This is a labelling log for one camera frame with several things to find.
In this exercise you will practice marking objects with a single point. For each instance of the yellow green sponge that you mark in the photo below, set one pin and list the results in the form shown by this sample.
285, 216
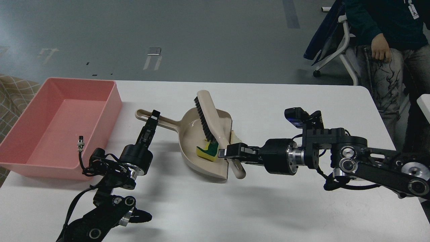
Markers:
209, 152

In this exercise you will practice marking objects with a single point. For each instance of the beige plastic dustpan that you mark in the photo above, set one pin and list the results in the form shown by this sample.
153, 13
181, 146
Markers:
190, 136

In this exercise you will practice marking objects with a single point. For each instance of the person's bare hand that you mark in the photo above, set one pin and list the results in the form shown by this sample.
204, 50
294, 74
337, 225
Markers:
380, 49

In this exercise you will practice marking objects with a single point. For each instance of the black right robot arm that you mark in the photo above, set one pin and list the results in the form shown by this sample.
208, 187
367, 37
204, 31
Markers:
344, 161

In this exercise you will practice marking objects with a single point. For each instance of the standing person teal sweater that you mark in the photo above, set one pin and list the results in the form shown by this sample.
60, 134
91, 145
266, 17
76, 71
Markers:
402, 23

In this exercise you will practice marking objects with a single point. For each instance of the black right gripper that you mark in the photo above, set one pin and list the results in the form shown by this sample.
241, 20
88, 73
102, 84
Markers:
278, 156

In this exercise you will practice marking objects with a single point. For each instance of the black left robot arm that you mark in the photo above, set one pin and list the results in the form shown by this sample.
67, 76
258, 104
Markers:
117, 172

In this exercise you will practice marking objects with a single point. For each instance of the beige checkered cloth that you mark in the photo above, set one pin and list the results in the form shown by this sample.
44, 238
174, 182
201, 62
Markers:
15, 96

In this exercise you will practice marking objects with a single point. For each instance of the navy blue jacket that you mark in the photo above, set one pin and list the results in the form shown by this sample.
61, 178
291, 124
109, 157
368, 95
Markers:
323, 42

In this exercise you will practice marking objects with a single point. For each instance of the pink plastic bin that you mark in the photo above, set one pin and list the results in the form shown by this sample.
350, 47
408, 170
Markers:
43, 141

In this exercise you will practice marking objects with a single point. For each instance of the white office chair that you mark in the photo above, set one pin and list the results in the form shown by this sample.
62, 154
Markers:
341, 53

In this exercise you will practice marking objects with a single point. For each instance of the beige hand brush black bristles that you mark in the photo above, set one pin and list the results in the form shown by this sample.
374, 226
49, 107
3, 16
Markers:
214, 131

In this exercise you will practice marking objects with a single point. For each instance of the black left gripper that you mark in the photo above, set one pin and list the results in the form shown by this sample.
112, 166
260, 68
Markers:
138, 155

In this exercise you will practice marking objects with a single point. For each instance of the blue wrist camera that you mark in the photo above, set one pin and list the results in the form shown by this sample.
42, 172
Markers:
297, 116

